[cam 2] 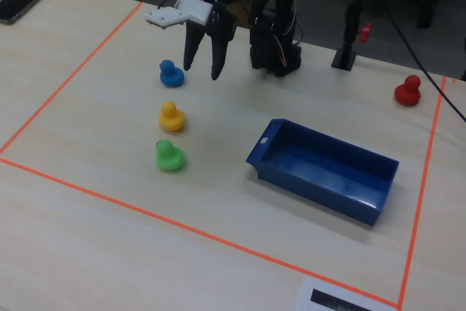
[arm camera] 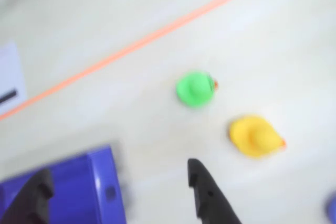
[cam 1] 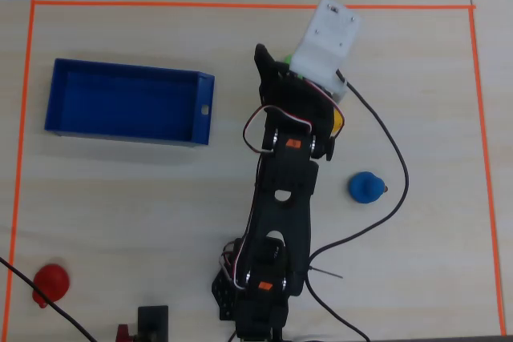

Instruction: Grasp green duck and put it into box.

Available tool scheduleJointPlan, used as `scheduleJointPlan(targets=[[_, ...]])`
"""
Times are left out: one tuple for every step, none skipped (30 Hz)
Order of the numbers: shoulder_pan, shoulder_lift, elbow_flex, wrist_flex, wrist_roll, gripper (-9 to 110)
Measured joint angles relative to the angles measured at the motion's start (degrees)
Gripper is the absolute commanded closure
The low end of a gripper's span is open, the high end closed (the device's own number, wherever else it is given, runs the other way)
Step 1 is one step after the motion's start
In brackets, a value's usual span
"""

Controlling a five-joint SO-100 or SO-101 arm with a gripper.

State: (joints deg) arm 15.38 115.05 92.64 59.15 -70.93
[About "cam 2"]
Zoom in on blue rubber duck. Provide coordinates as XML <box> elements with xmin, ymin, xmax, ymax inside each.
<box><xmin>159</xmin><ymin>59</ymin><xmax>186</xmax><ymax>88</ymax></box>

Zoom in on green rubber duck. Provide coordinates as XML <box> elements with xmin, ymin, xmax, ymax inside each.
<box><xmin>155</xmin><ymin>138</ymin><xmax>186</xmax><ymax>173</ymax></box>

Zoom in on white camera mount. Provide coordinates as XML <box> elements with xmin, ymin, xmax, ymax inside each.
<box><xmin>143</xmin><ymin>0</ymin><xmax>214</xmax><ymax>31</ymax></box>

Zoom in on red rubber duck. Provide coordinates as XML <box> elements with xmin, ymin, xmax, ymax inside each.
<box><xmin>394</xmin><ymin>74</ymin><xmax>422</xmax><ymax>107</ymax></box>

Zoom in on black smartphone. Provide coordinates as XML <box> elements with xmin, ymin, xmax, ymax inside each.
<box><xmin>0</xmin><ymin>0</ymin><xmax>49</xmax><ymax>26</ymax></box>

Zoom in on red clamp knob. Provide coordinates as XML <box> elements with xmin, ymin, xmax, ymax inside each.
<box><xmin>358</xmin><ymin>22</ymin><xmax>373</xmax><ymax>44</ymax></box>

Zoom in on blue plastic box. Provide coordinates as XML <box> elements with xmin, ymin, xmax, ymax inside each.
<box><xmin>245</xmin><ymin>118</ymin><xmax>400</xmax><ymax>227</ymax></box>

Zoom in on black clamp stand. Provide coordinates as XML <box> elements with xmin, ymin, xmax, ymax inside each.
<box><xmin>331</xmin><ymin>0</ymin><xmax>365</xmax><ymax>72</ymax></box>

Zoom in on yellow rubber duck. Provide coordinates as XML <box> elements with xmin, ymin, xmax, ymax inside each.
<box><xmin>158</xmin><ymin>101</ymin><xmax>186</xmax><ymax>133</ymax></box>

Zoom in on thin black cable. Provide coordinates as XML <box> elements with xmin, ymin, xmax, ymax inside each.
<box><xmin>378</xmin><ymin>0</ymin><xmax>466</xmax><ymax>123</ymax></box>

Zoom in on white paper label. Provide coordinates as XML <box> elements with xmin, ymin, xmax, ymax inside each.
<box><xmin>296</xmin><ymin>276</ymin><xmax>400</xmax><ymax>311</ymax></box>

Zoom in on orange tape line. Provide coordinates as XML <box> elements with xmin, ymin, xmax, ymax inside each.
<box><xmin>0</xmin><ymin>1</ymin><xmax>144</xmax><ymax>154</ymax></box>
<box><xmin>0</xmin><ymin>157</ymin><xmax>400</xmax><ymax>308</ymax></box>

